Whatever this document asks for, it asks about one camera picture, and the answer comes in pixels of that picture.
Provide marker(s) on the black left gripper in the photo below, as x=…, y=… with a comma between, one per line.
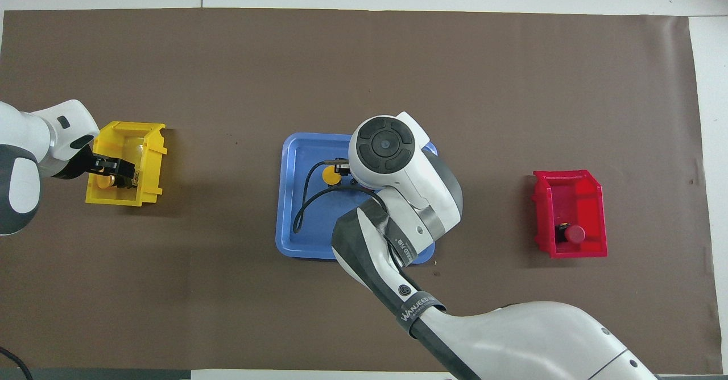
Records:
x=82, y=164

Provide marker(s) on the yellow push button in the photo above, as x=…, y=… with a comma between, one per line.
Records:
x=104, y=182
x=330, y=176

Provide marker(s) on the red push button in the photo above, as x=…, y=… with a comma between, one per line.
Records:
x=574, y=234

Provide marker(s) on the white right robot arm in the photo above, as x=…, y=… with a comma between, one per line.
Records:
x=512, y=340

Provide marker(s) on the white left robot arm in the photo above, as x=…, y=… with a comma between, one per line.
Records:
x=23, y=186

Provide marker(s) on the yellow plastic bin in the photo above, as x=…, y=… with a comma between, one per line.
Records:
x=151, y=164

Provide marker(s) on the blue plastic tray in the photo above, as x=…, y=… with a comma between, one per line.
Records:
x=318, y=226

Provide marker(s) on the brown table mat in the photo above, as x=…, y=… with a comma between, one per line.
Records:
x=364, y=56

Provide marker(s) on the red plastic bin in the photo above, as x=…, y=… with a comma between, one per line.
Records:
x=591, y=198

